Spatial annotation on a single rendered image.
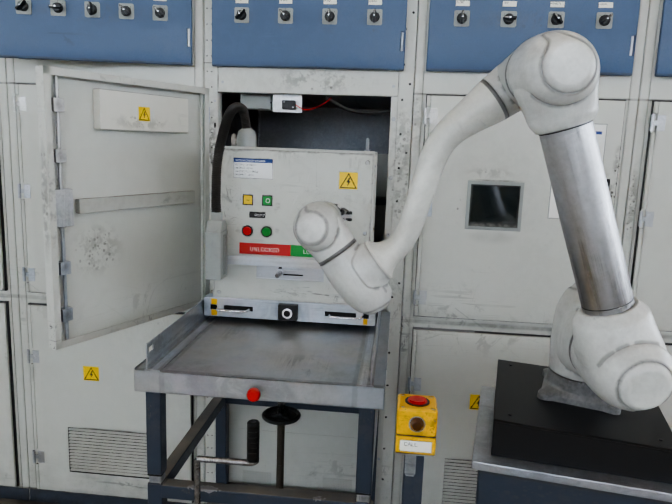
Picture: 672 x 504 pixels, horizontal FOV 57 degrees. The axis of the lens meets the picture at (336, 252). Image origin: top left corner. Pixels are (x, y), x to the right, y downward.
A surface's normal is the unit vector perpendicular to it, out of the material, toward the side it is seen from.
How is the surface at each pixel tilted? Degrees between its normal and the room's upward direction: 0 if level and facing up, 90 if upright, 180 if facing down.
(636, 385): 99
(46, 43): 90
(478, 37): 90
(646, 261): 90
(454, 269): 90
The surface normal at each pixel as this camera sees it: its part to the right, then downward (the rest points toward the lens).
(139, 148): 0.87, 0.11
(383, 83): -0.11, 0.17
